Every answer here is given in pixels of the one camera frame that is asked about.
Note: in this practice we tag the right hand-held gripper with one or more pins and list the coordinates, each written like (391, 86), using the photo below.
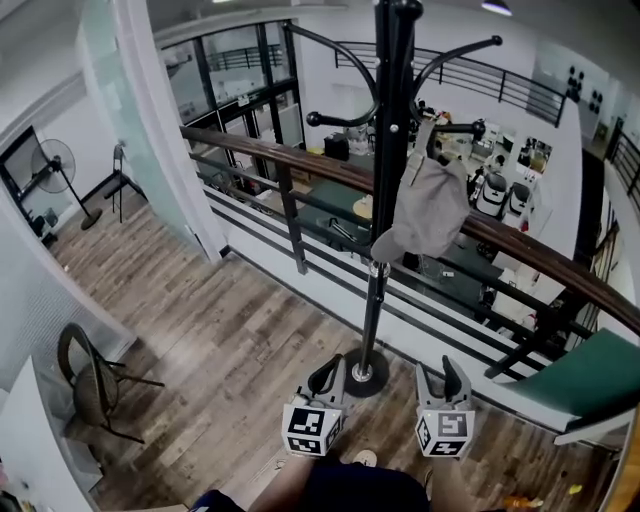
(445, 432)

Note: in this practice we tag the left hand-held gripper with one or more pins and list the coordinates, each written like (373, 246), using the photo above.
(307, 430)

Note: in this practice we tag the grey baseball cap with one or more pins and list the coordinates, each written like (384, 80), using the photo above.
(430, 210)

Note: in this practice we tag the black metal coat rack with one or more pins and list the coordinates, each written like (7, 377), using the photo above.
(385, 200)

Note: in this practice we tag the person's right forearm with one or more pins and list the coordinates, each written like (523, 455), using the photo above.
(455, 485)

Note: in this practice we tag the person's beige shoe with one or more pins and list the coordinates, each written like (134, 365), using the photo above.
(365, 457)

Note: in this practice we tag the person's dark shorts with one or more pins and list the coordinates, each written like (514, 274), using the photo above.
(365, 490)

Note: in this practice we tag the orange plastic bottle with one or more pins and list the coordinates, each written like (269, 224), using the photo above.
(520, 502)

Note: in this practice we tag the green hanging mat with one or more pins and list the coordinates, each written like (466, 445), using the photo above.
(585, 370)

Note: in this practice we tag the small yellow object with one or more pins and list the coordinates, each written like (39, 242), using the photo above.
(576, 488)

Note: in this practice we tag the round wooden table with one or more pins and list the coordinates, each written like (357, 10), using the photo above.
(363, 208)

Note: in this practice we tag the grey office chair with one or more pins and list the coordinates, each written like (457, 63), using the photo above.
(491, 195)
(519, 198)

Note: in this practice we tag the black railing wooden handrail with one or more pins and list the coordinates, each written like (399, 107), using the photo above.
(325, 162)

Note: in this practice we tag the black wicker chair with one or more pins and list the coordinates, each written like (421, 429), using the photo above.
(92, 385)

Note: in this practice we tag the black metal balcony railing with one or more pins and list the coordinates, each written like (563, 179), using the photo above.
(500, 80)
(627, 165)

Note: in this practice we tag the black folding chair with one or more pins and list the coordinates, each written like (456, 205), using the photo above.
(117, 180)

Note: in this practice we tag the frosted glass door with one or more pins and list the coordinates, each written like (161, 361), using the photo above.
(145, 150)

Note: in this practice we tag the white table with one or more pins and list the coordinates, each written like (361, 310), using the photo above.
(35, 450)

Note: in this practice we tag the black standing fan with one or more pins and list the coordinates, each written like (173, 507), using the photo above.
(52, 167)

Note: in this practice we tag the round pendant ceiling lamp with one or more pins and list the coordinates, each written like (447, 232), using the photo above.
(496, 6)

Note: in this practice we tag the wooden desk white frame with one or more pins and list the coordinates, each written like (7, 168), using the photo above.
(631, 475)

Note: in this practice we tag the black framed window wall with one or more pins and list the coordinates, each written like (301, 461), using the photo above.
(235, 80)

